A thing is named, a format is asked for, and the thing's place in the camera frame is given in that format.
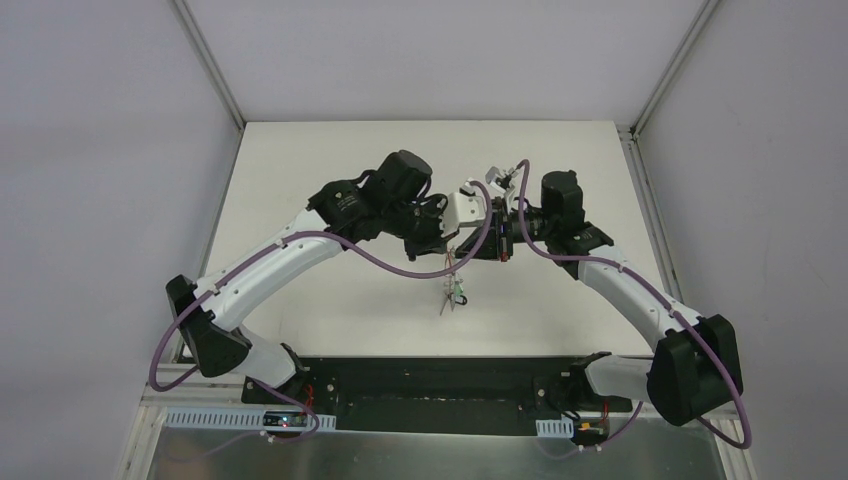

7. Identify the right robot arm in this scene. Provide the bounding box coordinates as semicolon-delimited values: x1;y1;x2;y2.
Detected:
442;162;744;426

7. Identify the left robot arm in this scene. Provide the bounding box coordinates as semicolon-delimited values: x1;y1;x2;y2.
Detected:
165;150;450;405

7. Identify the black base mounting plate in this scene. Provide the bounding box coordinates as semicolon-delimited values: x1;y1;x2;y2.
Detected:
280;356;633;436

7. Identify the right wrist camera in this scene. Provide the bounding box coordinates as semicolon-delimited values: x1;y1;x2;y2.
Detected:
484;166;519;198

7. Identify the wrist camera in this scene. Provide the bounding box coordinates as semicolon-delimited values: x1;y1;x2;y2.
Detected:
484;166;519;198
441;192;489;236

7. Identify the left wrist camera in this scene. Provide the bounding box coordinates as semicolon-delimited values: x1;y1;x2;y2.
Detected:
441;192;489;236

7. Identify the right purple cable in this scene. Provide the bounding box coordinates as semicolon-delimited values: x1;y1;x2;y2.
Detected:
515;158;754;460

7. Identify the purple cable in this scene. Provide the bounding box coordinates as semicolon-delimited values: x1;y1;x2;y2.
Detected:
515;158;754;460
148;180;495;464

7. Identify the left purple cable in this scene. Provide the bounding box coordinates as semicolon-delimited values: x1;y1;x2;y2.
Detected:
148;180;495;464

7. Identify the aluminium frame rail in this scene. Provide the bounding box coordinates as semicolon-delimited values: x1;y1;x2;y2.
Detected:
140;372;245;407

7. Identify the white slotted cable duct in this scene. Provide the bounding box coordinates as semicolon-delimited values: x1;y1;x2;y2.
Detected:
163;407;575;439

